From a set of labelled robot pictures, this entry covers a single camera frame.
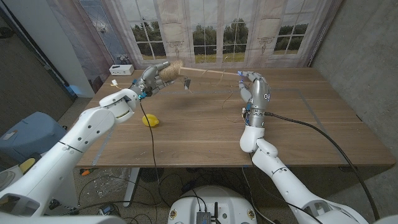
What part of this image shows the grey box on torso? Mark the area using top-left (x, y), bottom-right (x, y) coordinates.
top-left (196, 211), bottom-right (211, 224)

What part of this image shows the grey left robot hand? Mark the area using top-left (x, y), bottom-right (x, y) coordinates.
top-left (129, 61), bottom-right (175, 98)

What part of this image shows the white table leg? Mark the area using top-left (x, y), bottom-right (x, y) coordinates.
top-left (123, 167), bottom-right (141, 208)

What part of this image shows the white power box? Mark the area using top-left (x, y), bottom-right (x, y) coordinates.
top-left (108, 64), bottom-right (135, 77)

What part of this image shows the black round fan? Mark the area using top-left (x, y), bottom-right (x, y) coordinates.
top-left (139, 167), bottom-right (165, 184)

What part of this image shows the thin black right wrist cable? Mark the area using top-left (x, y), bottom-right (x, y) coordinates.
top-left (248, 152), bottom-right (326, 224)

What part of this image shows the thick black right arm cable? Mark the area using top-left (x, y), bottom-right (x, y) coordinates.
top-left (263, 111), bottom-right (381, 222)

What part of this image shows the printed window backdrop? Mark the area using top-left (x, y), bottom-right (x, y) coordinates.
top-left (46, 0), bottom-right (343, 70)

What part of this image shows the brown twine spool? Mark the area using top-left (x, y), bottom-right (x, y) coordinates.
top-left (159, 60), bottom-right (184, 83)

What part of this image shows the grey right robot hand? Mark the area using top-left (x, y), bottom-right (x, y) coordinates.
top-left (238, 70), bottom-right (271, 113)

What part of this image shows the black and yellow pedal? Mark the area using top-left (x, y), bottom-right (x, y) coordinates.
top-left (17, 157), bottom-right (37, 174)

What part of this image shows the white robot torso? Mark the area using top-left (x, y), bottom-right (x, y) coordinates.
top-left (167, 185), bottom-right (258, 224)

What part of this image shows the long wooden stick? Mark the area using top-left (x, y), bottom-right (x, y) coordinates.
top-left (178, 67), bottom-right (242, 78)

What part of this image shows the blue plastic bin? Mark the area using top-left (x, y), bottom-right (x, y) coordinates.
top-left (0, 111), bottom-right (65, 162)

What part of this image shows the thin black left wrist cable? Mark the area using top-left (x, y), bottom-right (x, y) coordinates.
top-left (139, 98), bottom-right (175, 212)

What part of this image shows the clear plastic sheet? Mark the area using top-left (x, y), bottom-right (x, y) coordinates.
top-left (93, 169), bottom-right (129, 200)

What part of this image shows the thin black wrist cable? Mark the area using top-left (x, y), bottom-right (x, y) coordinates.
top-left (139, 98), bottom-right (175, 212)
top-left (248, 152), bottom-right (326, 224)

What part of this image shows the white floor cable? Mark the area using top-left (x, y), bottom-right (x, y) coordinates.
top-left (241, 167), bottom-right (276, 224)

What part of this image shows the yellow lemon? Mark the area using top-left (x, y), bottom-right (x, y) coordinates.
top-left (142, 113), bottom-right (160, 128)

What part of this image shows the brown twine thread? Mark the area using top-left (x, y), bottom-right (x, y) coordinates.
top-left (198, 68), bottom-right (246, 124)

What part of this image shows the small device with screen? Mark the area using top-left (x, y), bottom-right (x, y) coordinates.
top-left (99, 203), bottom-right (121, 217)

